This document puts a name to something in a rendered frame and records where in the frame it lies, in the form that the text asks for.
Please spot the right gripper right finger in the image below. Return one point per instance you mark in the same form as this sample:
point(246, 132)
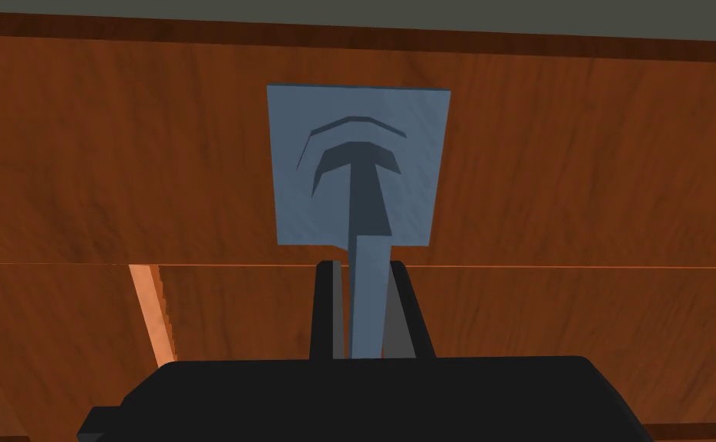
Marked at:
point(408, 331)

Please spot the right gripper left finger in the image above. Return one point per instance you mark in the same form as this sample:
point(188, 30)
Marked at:
point(327, 319)

